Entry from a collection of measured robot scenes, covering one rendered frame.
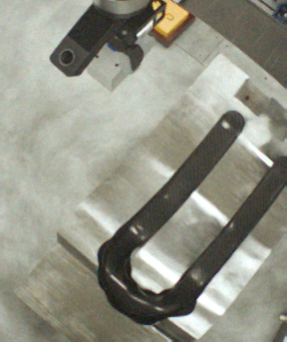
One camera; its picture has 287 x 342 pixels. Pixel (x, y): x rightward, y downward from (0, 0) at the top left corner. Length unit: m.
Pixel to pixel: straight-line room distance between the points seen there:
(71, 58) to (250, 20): 1.10
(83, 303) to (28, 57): 0.44
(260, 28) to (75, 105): 0.87
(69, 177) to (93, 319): 0.25
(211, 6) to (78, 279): 1.07
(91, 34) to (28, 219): 0.37
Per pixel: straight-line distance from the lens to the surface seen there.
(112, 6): 0.76
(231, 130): 1.03
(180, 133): 1.01
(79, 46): 0.83
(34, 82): 1.14
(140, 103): 1.11
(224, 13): 1.87
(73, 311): 1.00
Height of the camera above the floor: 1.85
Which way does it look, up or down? 75 degrees down
